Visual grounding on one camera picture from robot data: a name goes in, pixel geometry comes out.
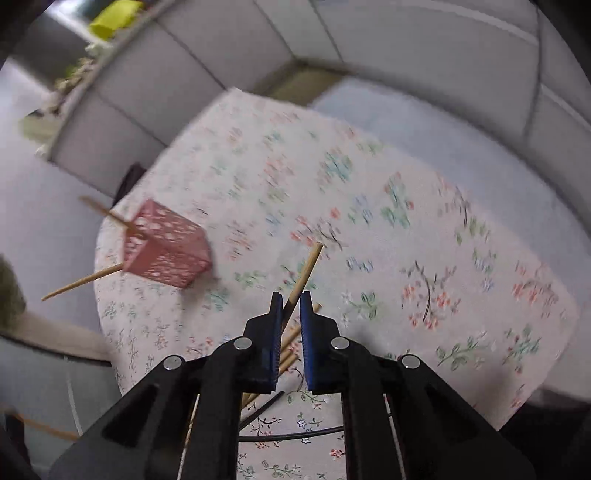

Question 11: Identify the cluster of small countertop things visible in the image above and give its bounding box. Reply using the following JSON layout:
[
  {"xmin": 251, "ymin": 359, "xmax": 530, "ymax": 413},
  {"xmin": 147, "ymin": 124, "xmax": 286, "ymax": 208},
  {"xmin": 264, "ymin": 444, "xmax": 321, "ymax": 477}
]
[{"xmin": 44, "ymin": 44, "xmax": 116, "ymax": 116}]

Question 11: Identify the pink perforated utensil holder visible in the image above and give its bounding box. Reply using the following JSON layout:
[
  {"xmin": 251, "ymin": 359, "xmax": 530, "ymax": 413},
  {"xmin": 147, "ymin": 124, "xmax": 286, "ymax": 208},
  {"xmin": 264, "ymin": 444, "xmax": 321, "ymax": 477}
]
[{"xmin": 121, "ymin": 198, "xmax": 214, "ymax": 291}]

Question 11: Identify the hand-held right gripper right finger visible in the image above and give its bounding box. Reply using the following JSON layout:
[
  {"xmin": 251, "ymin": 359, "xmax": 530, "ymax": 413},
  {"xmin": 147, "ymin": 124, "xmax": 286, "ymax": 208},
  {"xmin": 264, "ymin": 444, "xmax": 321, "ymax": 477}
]
[{"xmin": 299, "ymin": 291, "xmax": 539, "ymax": 480}]

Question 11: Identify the beige pipe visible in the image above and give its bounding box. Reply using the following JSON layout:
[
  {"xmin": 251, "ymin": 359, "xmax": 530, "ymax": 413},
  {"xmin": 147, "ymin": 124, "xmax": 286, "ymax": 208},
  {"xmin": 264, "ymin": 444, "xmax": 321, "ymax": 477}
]
[{"xmin": 0, "ymin": 314, "xmax": 114, "ymax": 365}]

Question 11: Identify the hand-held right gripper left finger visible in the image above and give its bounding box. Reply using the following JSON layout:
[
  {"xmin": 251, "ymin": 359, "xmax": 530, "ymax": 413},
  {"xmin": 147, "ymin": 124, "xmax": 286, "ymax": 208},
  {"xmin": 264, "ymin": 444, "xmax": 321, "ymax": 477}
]
[{"xmin": 48, "ymin": 292, "xmax": 284, "ymax": 480}]

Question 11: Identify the black chopstick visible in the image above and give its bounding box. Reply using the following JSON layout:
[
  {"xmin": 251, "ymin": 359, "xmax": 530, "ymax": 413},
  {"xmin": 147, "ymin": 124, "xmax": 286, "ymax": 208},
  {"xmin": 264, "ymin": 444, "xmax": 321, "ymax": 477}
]
[
  {"xmin": 239, "ymin": 391, "xmax": 284, "ymax": 428},
  {"xmin": 238, "ymin": 427, "xmax": 346, "ymax": 443}
]

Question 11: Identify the thin wooden stick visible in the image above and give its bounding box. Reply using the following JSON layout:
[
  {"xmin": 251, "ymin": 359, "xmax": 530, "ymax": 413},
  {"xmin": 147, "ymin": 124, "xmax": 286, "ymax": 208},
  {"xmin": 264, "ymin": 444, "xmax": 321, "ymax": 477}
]
[{"xmin": 14, "ymin": 413, "xmax": 80, "ymax": 441}]

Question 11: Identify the floral tablecloth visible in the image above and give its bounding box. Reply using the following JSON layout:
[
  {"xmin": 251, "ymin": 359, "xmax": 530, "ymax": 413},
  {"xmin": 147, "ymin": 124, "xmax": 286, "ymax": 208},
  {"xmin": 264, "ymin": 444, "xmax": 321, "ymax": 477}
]
[{"xmin": 93, "ymin": 88, "xmax": 580, "ymax": 480}]

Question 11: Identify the yellow container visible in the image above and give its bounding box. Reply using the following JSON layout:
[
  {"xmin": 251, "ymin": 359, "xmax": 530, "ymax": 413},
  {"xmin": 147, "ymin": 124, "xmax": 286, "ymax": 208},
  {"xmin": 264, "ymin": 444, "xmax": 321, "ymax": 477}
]
[{"xmin": 89, "ymin": 0, "xmax": 145, "ymax": 38}]

